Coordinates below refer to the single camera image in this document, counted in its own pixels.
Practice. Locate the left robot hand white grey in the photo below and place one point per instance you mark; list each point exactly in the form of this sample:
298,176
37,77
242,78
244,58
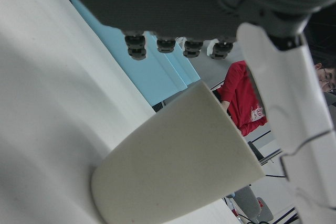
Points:
162,1

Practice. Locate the beige paper cup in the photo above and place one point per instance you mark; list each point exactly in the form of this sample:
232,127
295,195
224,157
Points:
173,153

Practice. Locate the light blue partition panel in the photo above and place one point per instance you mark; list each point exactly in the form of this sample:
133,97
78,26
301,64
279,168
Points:
185,70
136,77

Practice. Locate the person in red shirt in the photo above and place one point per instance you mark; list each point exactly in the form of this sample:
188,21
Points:
236,90

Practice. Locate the grey office chair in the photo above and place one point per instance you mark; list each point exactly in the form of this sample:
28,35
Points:
245,200

